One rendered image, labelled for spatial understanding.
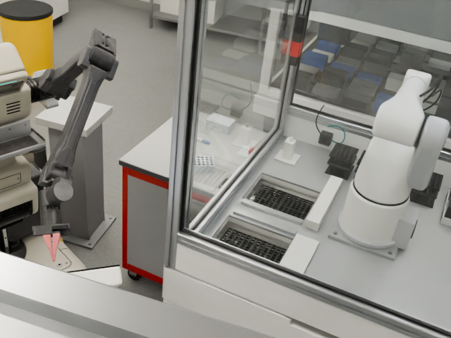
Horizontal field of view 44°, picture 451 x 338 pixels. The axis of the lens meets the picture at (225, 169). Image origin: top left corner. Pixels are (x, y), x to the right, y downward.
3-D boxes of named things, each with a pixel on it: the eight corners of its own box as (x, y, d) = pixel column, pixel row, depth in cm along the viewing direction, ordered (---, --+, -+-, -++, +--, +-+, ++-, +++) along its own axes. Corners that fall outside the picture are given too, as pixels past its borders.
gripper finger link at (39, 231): (62, 259, 156) (60, 225, 158) (35, 261, 154) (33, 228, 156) (62, 261, 162) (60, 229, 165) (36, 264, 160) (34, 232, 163)
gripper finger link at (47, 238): (71, 257, 157) (68, 224, 159) (43, 261, 155) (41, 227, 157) (71, 261, 163) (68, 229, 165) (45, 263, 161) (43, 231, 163)
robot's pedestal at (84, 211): (43, 235, 318) (31, 117, 276) (71, 206, 342) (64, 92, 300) (92, 250, 312) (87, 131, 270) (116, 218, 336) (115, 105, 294)
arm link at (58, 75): (126, 34, 177) (98, 18, 172) (117, 70, 172) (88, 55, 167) (67, 85, 211) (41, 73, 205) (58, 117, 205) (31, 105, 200)
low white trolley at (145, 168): (119, 280, 295) (119, 159, 253) (176, 216, 344) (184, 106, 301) (219, 324, 278) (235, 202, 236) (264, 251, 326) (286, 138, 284)
